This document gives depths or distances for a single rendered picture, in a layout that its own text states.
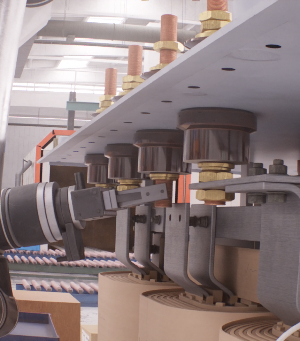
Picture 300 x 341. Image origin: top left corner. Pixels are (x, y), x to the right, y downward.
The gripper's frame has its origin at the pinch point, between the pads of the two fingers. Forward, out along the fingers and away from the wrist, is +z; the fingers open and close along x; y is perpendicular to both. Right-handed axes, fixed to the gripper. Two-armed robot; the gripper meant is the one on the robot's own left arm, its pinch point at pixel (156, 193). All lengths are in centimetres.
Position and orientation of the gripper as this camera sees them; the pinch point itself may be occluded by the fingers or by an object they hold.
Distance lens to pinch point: 124.7
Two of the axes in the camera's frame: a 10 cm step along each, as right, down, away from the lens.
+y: -1.7, -9.8, 0.8
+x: 1.1, 0.6, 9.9
